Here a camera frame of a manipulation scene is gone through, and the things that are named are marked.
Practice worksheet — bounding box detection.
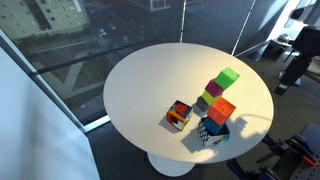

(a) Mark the orange toy block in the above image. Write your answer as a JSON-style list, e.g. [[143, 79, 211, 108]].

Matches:
[[206, 97, 237, 127]]

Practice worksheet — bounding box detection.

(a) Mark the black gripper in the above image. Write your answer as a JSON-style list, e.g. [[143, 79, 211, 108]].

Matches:
[[273, 53, 314, 97]]

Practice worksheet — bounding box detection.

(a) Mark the magenta toy block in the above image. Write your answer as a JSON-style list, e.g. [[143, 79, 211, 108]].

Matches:
[[204, 78, 225, 99]]

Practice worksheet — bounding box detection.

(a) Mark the blue toy block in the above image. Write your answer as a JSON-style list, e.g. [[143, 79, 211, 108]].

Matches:
[[201, 116, 226, 136]]

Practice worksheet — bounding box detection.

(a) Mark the blue black stand foot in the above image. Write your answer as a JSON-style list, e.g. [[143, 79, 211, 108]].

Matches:
[[226, 158, 278, 180]]

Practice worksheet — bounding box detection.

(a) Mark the green toy block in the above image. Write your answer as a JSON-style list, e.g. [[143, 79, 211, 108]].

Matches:
[[213, 67, 241, 91]]

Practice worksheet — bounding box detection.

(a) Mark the orange clamp piece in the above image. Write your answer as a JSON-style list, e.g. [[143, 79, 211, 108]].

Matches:
[[301, 155, 319, 168]]

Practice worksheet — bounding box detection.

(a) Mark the white table pedestal base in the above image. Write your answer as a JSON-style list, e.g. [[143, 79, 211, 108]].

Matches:
[[146, 152, 196, 178]]

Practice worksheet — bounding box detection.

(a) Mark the colourful picture cube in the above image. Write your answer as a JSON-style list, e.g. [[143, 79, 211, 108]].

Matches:
[[166, 99, 194, 132]]

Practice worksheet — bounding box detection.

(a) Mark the lime toy block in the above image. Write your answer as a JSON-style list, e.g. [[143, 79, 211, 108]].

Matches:
[[200, 89, 223, 106]]

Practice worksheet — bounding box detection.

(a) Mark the window sill frame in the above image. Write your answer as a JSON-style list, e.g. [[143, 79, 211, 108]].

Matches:
[[0, 29, 112, 134]]

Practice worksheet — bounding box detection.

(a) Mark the white slanted window mullion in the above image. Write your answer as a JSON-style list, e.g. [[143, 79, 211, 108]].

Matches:
[[230, 0, 258, 57]]

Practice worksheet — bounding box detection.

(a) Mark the white vertical window mullion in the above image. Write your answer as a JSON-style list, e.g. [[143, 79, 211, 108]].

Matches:
[[179, 0, 188, 44]]

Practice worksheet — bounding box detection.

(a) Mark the dark background chair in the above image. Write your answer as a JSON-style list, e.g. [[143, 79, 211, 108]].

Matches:
[[261, 39, 294, 63]]

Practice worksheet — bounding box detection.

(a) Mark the white board panel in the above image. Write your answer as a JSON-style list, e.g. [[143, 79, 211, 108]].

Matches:
[[0, 46, 101, 180]]

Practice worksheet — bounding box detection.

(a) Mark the beige building outside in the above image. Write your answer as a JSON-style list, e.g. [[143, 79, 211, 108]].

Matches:
[[0, 0, 92, 40]]

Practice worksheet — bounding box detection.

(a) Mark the black blue camera stand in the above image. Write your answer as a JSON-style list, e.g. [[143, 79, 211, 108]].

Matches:
[[256, 123, 320, 180]]

